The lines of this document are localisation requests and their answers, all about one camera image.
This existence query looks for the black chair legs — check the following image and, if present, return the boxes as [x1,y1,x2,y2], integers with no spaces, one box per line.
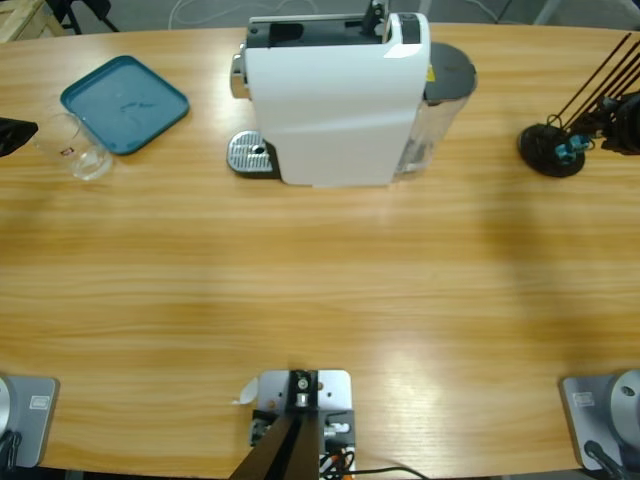
[47,0,121,34]

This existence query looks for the wooden crate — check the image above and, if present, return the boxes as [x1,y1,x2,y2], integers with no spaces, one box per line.
[0,0,52,44]

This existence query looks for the white paper tag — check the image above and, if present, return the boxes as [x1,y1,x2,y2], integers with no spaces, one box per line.
[229,377,260,407]

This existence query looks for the teal plastic tray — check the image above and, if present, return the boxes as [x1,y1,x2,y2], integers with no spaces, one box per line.
[59,54,191,157]

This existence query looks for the clear drinking glass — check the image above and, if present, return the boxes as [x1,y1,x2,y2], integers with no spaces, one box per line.
[32,112,114,182]

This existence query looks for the orange cable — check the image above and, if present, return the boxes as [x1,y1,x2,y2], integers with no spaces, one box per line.
[319,447,357,474]

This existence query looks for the grey metal table leg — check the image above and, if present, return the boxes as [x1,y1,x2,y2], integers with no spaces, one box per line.
[531,0,564,26]

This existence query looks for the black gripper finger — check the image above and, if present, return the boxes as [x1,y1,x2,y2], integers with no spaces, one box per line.
[0,117,40,159]

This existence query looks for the black cable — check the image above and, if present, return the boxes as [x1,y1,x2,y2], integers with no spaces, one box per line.
[0,429,24,472]
[349,465,429,480]
[583,439,629,480]

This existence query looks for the white capsule coffee machine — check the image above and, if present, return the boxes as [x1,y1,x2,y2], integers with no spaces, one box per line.
[227,0,432,190]

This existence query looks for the clear water tank black lid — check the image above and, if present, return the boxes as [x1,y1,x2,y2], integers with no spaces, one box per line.
[394,41,479,177]

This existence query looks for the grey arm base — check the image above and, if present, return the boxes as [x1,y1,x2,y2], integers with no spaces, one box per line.
[0,374,61,470]
[558,368,640,472]

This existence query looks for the black capsule holder stand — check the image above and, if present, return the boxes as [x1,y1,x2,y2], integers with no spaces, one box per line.
[517,32,640,179]

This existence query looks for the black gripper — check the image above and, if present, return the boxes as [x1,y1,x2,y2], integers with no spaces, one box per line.
[596,93,640,157]

